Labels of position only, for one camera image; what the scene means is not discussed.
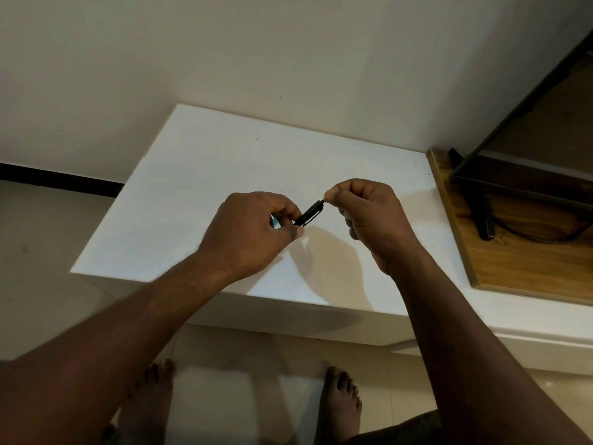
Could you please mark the person's right hand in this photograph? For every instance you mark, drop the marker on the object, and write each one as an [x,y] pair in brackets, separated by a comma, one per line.
[377,222]

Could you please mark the person's left hand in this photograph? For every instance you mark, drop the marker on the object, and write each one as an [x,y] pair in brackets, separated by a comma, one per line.
[241,236]

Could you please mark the person's left thumb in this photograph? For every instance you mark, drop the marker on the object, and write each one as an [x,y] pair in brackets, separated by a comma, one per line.
[293,233]

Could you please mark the black pen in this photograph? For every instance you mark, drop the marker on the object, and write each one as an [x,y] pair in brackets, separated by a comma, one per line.
[309,213]

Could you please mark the person's right forearm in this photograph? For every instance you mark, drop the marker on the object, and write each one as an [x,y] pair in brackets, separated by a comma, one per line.
[463,356]

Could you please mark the person's left forearm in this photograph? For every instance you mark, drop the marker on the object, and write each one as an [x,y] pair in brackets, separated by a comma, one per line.
[120,347]

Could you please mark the white low cabinet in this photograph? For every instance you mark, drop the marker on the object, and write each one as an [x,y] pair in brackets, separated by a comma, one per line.
[185,180]

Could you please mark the person's right foot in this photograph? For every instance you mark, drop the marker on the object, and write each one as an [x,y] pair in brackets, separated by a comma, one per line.
[340,407]

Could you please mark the person's foot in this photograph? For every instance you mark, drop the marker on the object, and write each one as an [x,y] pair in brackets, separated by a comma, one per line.
[340,407]
[150,403]

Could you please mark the wooden board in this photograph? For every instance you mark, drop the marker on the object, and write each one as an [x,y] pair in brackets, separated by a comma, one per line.
[509,264]

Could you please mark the person's left foot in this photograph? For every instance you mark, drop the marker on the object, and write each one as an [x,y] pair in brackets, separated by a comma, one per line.
[150,403]

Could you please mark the black television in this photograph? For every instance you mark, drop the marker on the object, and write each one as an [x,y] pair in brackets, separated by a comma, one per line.
[532,134]

